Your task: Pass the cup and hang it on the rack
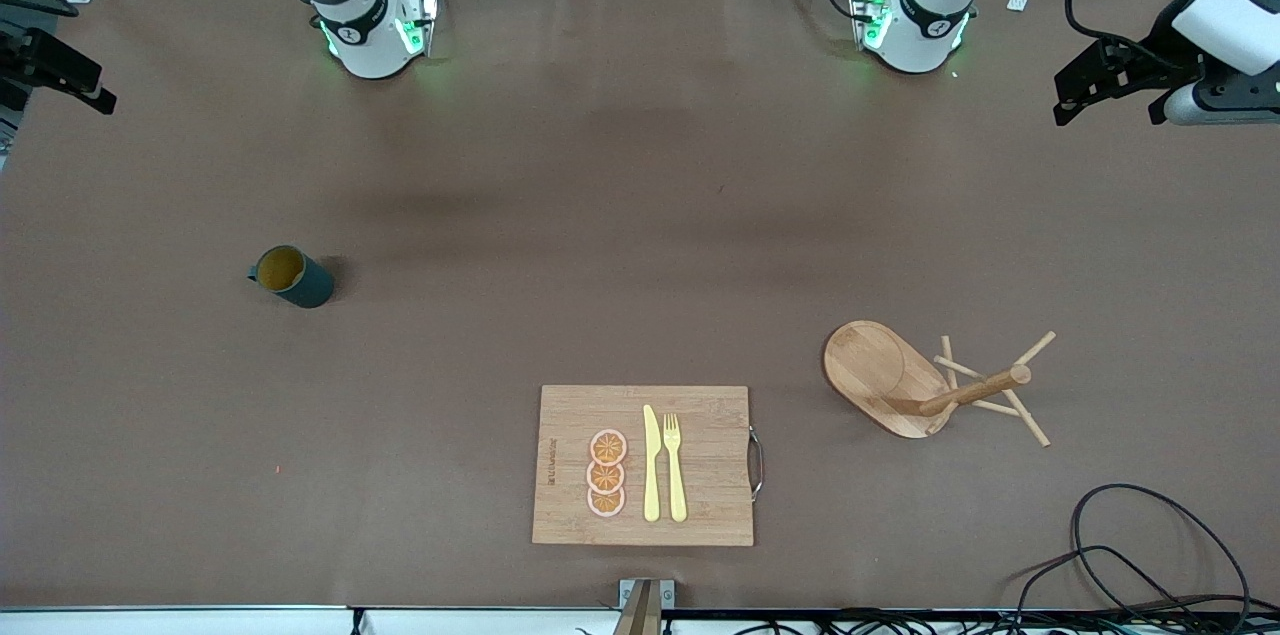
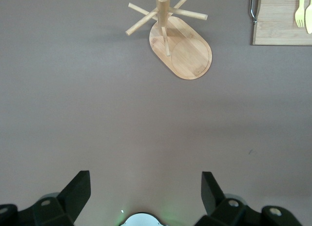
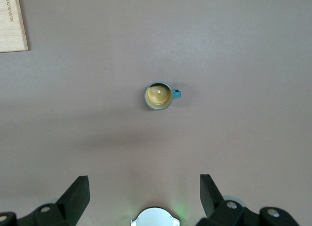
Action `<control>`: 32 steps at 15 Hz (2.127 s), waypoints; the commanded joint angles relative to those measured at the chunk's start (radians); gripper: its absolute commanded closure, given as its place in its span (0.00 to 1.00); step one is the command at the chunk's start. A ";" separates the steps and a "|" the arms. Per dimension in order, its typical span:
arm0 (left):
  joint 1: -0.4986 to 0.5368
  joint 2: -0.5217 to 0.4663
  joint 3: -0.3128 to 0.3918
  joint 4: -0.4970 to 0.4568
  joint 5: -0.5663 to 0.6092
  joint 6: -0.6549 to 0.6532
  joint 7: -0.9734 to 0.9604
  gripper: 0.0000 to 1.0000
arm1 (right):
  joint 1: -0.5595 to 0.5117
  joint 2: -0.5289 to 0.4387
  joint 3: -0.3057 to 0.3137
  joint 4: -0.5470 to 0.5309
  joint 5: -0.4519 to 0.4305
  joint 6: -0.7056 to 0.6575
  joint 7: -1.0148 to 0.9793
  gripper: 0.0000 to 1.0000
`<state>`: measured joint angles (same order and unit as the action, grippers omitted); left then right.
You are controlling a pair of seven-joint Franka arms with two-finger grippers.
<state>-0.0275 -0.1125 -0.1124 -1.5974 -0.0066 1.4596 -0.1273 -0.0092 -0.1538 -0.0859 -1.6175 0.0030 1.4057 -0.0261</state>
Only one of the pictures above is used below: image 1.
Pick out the dark green cup yellow inside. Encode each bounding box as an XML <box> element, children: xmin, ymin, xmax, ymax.
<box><xmin>248</xmin><ymin>245</ymin><xmax>336</xmax><ymax>309</ymax></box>

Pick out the bamboo cutting board metal handle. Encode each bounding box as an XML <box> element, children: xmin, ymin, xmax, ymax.
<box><xmin>531</xmin><ymin>384</ymin><xmax>766</xmax><ymax>548</ymax></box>

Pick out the yellow plastic fork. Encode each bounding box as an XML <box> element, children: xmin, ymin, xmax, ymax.
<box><xmin>663</xmin><ymin>413</ymin><xmax>689</xmax><ymax>523</ymax></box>

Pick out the yellow plastic knife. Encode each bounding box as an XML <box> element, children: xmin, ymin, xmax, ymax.
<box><xmin>642</xmin><ymin>404</ymin><xmax>662</xmax><ymax>523</ymax></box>

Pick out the wooden mug rack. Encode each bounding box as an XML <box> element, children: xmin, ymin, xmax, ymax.
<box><xmin>822</xmin><ymin>319</ymin><xmax>1058</xmax><ymax>449</ymax></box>

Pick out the large table cover mat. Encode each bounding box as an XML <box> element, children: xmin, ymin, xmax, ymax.
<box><xmin>0</xmin><ymin>0</ymin><xmax>1280</xmax><ymax>611</ymax></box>

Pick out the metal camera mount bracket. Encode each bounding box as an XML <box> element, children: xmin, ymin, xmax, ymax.
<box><xmin>612</xmin><ymin>578</ymin><xmax>676</xmax><ymax>635</ymax></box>

